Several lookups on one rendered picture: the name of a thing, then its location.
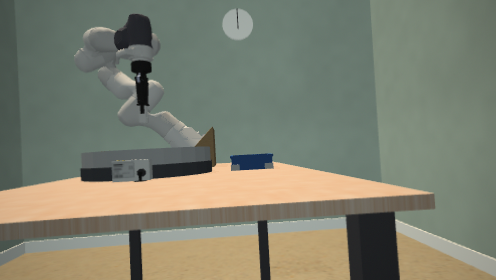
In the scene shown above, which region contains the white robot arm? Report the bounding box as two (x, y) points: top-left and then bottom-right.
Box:
(74, 14), (205, 148)

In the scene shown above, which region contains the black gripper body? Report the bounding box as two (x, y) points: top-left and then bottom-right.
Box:
(131, 60), (152, 85)

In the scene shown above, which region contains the blue crate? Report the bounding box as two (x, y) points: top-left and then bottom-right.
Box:
(230, 153), (274, 171)

